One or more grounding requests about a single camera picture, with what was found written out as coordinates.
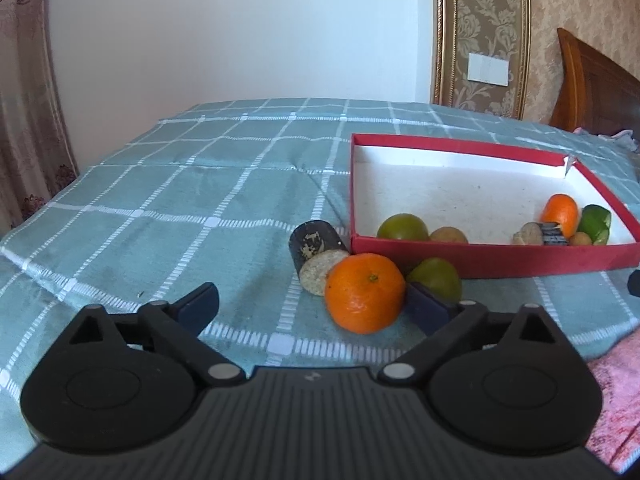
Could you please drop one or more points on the dark cut vegetable piece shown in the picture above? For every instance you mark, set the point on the dark cut vegetable piece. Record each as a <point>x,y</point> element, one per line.
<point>312,250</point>
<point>550,235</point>

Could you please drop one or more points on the gold wall panel frame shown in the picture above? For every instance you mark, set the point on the gold wall panel frame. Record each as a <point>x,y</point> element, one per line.
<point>440,35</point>

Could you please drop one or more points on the green tangerine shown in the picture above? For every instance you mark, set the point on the green tangerine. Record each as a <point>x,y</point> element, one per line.
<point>437,277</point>
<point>402,227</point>

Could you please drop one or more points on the patterned beige curtain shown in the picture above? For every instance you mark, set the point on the patterned beige curtain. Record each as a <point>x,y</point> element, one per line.
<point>25,110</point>

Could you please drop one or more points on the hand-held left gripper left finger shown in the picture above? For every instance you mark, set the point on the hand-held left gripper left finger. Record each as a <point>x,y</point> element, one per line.
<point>200,305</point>

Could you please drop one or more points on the pink towel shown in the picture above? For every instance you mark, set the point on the pink towel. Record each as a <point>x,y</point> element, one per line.
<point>617,390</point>

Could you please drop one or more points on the white wall switch plate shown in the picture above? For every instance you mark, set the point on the white wall switch plate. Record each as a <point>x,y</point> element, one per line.
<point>489,68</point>

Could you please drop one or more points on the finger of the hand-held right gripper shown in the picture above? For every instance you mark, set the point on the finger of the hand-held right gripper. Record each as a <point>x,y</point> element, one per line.
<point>635,284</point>

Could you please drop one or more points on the red shallow cardboard box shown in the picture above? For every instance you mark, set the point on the red shallow cardboard box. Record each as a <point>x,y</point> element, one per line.
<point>500,260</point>

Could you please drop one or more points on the teal checked blanket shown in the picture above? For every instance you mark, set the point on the teal checked blanket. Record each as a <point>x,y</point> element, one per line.
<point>175,200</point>

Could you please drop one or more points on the wooden headboard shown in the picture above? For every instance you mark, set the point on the wooden headboard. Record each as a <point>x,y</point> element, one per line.
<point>590,95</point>

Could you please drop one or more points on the orange tangerine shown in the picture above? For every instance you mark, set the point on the orange tangerine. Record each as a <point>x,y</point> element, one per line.
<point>365,292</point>
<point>560,215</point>

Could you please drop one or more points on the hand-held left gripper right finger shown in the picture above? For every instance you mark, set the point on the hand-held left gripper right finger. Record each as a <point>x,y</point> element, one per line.
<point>425,310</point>

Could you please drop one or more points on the small brown round fruit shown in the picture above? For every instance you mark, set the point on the small brown round fruit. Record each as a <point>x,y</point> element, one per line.
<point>580,239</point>

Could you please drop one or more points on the pale pink cloth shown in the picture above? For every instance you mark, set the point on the pale pink cloth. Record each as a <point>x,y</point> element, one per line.
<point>620,137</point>

